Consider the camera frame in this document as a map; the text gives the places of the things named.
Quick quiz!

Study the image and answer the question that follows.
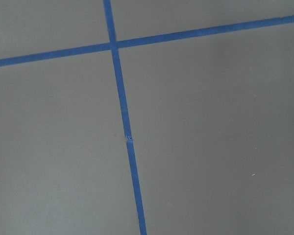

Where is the brown paper table cover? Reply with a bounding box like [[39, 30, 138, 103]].
[[0, 0, 294, 235]]

